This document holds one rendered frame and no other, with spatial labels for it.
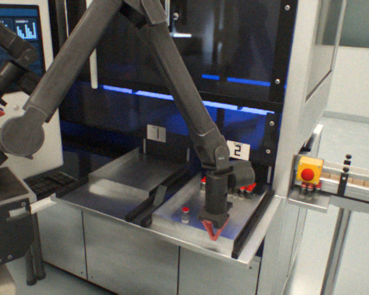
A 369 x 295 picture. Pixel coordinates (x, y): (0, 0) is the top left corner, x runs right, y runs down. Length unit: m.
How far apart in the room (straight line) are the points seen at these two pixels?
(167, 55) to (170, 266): 1.10
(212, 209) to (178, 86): 0.32
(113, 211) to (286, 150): 0.60
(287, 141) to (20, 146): 0.83
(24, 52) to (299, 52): 0.82
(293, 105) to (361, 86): 4.66
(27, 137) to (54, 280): 1.64
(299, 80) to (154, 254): 1.01
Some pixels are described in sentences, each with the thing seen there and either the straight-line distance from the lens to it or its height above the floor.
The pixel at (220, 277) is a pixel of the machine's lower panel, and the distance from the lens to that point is 1.60.
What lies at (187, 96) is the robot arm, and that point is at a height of 1.29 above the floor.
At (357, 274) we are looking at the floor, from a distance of 2.56.
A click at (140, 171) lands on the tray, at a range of 1.42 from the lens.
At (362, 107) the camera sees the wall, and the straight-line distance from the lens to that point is 5.89.
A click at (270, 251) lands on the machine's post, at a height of 0.64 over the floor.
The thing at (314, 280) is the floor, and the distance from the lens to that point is 2.40.
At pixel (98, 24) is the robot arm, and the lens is 0.81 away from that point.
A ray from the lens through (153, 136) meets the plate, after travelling 1.43.
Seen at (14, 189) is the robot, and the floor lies 1.04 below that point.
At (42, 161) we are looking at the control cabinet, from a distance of 1.63.
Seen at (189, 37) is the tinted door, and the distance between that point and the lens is 1.29.
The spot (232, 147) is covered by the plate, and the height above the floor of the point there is 1.03.
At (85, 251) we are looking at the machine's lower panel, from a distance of 2.01.
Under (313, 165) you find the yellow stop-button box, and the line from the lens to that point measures 1.23.
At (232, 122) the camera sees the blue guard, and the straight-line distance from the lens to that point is 1.26.
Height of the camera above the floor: 1.49
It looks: 21 degrees down
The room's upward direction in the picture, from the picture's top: 2 degrees clockwise
